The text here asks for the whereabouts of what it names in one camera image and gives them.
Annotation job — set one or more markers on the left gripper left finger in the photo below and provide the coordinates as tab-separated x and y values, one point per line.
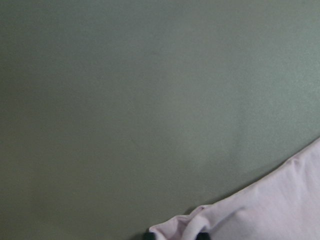
149	236

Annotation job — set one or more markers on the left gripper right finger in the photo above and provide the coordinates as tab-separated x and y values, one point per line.
203	236

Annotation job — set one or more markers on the pink Snoopy t-shirt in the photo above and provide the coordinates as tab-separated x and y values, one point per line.
283	205

